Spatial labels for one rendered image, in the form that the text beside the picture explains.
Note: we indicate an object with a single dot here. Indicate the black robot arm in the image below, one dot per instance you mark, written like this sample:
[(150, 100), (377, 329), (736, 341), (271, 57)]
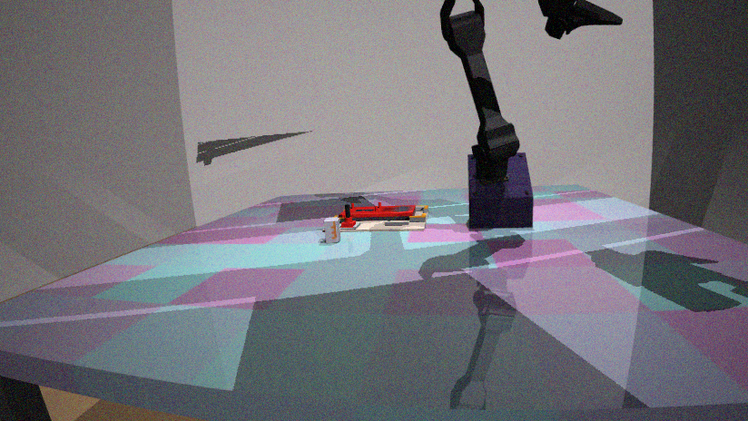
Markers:
[(465, 35)]

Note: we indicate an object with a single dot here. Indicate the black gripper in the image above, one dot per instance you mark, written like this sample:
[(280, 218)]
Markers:
[(582, 13)]

